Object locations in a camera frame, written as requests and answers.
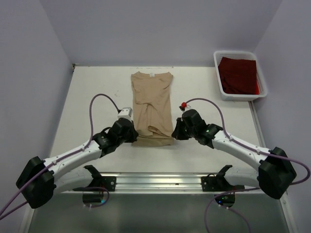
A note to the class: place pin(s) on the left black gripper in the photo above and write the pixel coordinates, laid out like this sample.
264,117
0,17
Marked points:
134,134

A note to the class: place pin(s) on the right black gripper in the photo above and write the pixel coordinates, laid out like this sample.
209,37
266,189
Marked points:
177,133

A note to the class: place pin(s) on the beige t shirt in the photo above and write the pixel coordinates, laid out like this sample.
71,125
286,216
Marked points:
152,109

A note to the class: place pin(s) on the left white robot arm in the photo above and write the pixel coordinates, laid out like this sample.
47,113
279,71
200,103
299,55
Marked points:
41,179

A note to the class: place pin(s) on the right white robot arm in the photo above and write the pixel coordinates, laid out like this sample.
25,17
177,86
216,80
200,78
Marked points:
270,170

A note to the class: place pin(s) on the red t shirt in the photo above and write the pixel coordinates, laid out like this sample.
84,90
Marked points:
238,76

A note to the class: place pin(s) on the white plastic basket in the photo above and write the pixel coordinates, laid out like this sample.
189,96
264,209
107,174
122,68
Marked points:
237,54

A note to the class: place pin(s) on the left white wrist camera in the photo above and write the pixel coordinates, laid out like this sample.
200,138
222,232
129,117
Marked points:
126,113

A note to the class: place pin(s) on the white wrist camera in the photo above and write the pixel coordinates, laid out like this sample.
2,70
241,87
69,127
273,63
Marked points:
184,107
126,113

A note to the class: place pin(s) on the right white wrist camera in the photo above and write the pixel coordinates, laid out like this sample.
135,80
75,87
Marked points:
184,107

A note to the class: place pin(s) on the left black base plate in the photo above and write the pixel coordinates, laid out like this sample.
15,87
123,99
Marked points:
109,183

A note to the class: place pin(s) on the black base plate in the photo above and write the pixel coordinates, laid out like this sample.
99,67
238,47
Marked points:
109,183
218,184

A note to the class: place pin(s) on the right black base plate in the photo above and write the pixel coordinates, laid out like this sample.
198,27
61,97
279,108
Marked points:
218,184

